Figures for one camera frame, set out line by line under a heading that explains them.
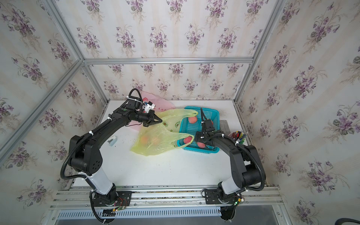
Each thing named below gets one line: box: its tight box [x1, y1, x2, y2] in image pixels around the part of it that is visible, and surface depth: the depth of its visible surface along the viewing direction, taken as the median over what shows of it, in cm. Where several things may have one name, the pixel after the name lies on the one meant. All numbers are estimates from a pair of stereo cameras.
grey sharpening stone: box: [220, 120, 231, 136], surface depth 103 cm
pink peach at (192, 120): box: [188, 116, 198, 124], surface depth 103 cm
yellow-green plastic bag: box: [130, 108, 198, 157], surface depth 82 cm
